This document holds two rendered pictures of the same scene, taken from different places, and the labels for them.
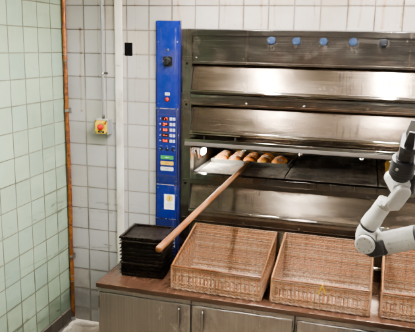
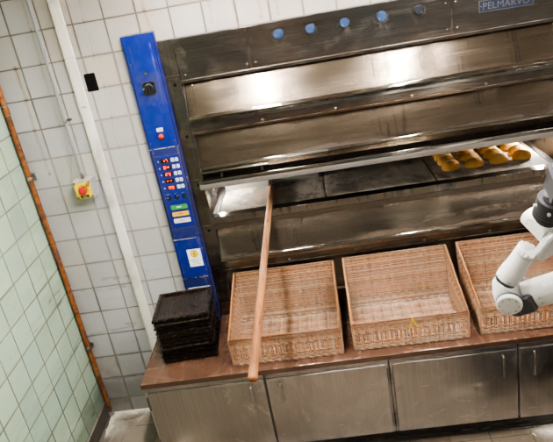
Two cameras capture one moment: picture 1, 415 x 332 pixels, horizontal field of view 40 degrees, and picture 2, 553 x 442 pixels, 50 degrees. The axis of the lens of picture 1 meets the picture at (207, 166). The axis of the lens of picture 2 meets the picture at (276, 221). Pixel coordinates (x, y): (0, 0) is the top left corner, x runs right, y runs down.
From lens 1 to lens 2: 0.80 m
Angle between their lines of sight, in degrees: 14
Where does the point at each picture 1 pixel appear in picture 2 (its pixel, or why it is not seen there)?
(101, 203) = (108, 278)
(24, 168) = (3, 277)
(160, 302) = (226, 386)
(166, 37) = (139, 57)
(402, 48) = (441, 12)
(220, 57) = (217, 68)
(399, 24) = not seen: outside the picture
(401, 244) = not seen: outside the picture
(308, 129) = (346, 134)
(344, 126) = (389, 121)
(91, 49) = (39, 92)
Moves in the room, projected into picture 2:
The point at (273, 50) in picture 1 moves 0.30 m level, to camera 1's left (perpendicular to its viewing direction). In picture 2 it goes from (283, 46) to (221, 58)
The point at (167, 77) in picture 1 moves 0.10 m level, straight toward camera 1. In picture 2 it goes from (154, 109) to (157, 111)
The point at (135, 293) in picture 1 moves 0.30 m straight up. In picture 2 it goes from (192, 384) to (178, 332)
